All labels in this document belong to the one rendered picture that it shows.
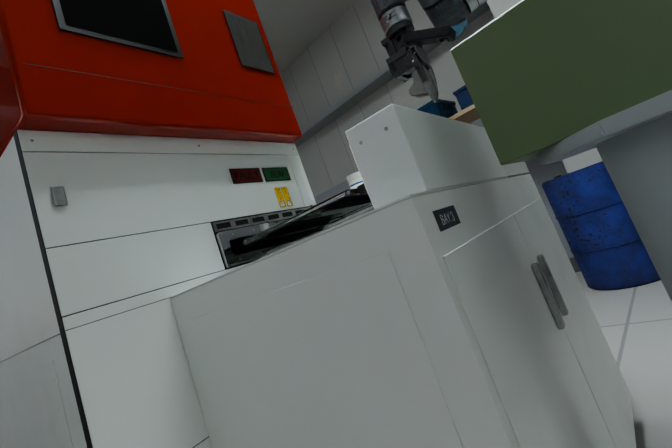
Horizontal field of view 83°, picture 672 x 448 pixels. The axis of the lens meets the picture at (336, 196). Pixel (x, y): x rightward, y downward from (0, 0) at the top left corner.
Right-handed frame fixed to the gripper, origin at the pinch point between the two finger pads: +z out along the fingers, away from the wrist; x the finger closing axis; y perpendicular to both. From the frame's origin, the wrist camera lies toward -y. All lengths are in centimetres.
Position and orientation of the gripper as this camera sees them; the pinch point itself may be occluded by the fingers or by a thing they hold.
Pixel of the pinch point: (436, 96)
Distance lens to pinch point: 99.2
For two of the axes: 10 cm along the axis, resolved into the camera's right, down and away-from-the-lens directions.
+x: -5.7, 0.8, -8.2
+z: 3.4, 9.3, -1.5
